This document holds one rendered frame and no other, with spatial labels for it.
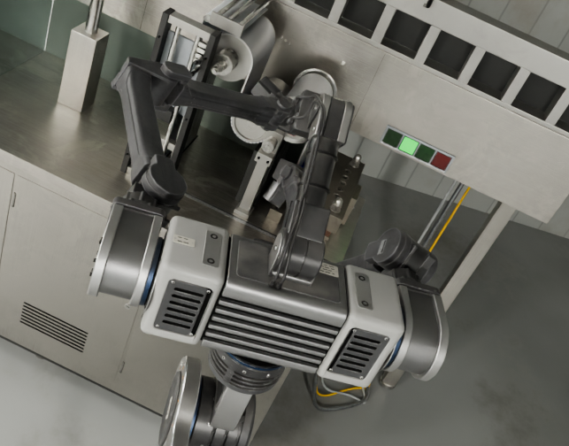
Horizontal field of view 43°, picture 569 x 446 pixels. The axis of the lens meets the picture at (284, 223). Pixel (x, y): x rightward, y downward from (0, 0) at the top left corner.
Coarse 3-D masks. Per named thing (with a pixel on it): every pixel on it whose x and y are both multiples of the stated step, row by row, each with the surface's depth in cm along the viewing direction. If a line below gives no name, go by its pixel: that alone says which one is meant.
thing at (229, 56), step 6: (228, 48) 209; (216, 54) 206; (222, 54) 204; (228, 54) 205; (234, 54) 208; (216, 60) 206; (228, 60) 204; (234, 60) 206; (228, 66) 205; (234, 66) 207; (222, 72) 207; (228, 72) 206
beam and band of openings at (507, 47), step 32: (288, 0) 231; (320, 0) 235; (352, 0) 232; (384, 0) 222; (416, 0) 220; (448, 0) 221; (352, 32) 230; (384, 32) 227; (416, 32) 232; (448, 32) 222; (480, 32) 219; (512, 32) 219; (416, 64) 230; (448, 64) 234; (480, 64) 231; (512, 64) 229; (544, 64) 219; (512, 96) 227; (544, 96) 231
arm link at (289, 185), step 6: (294, 168) 200; (294, 174) 197; (300, 174) 200; (282, 180) 202; (288, 180) 198; (294, 180) 196; (282, 186) 200; (288, 186) 196; (294, 186) 194; (288, 192) 195; (294, 192) 193; (288, 198) 193; (294, 198) 191
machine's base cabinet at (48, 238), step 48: (0, 192) 225; (48, 192) 219; (0, 240) 235; (48, 240) 229; (96, 240) 224; (0, 288) 247; (48, 288) 241; (0, 336) 266; (48, 336) 253; (96, 336) 246; (144, 336) 240; (96, 384) 265; (144, 384) 252
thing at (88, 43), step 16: (96, 0) 222; (96, 16) 225; (80, 32) 227; (96, 32) 229; (80, 48) 229; (96, 48) 229; (80, 64) 232; (96, 64) 235; (64, 80) 236; (80, 80) 235; (96, 80) 241; (64, 96) 240; (80, 96) 238
